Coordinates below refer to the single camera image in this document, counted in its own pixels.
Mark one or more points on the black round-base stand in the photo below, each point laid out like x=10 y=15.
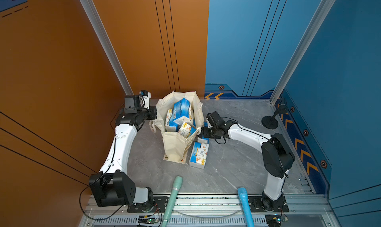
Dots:
x=270 y=122

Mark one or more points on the green handle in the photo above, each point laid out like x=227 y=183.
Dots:
x=177 y=184

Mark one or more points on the aluminium corner post left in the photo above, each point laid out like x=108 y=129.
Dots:
x=97 y=24

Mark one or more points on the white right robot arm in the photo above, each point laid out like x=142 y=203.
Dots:
x=278 y=157

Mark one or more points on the blue handle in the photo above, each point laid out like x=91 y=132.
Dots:
x=243 y=196

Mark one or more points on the right circuit board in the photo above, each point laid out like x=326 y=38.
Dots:
x=275 y=221

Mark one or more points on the left circuit board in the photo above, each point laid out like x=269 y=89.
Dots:
x=148 y=221

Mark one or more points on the row tissue pack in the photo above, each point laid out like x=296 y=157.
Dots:
x=203 y=140
x=182 y=112

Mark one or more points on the aluminium corner post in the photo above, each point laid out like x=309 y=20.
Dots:
x=313 y=27
x=97 y=24

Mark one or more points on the circuit board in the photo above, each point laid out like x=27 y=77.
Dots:
x=148 y=221
x=275 y=221

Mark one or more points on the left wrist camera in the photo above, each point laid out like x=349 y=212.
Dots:
x=145 y=99

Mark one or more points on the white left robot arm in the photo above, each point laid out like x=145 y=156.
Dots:
x=112 y=186

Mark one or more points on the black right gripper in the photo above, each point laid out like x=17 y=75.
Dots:
x=205 y=129

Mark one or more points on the aluminium front rail frame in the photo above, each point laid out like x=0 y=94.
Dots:
x=214 y=210

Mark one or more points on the cream floral canvas bag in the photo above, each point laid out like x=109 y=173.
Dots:
x=175 y=146

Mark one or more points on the aluminium corner post right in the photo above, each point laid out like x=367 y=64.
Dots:
x=313 y=27

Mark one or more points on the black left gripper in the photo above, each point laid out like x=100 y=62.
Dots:
x=152 y=110

